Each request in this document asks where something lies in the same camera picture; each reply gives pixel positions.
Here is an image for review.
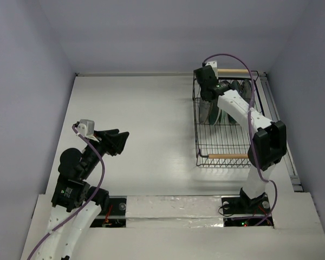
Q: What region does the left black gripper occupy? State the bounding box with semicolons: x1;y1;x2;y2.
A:
81;128;129;178

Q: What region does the grey deer plate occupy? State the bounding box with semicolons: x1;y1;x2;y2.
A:
199;99;213;124

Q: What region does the dark teal blossom plate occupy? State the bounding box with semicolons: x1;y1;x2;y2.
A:
227;80;241;124

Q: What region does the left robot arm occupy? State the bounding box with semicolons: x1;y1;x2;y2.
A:
37;122;129;259

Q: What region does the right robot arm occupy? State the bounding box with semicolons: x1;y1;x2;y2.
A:
193;65;287;212

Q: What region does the red and teal plate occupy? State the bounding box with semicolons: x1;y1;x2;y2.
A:
209;101;222;125

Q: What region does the grey tree pattern plate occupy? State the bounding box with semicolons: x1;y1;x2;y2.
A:
240;79;252;104

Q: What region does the silver foil strip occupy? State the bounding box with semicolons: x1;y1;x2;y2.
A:
125;196;224;229

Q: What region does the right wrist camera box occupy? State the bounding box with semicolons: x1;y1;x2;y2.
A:
203;60;218;73

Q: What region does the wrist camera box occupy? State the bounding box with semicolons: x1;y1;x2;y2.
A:
203;60;218;73
76;119;95;138

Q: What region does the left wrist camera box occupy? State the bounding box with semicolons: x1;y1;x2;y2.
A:
76;119;95;138

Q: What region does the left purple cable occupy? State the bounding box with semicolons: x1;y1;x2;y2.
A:
28;123;106;260

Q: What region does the aluminium rail right side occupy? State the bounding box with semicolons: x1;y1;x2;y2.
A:
259;74;304;192

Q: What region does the black wire dish rack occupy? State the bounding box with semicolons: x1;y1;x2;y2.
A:
192;79;250;168

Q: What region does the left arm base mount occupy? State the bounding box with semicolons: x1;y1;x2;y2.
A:
90;197;127;228

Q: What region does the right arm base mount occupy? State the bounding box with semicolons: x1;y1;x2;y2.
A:
218;197;274;227

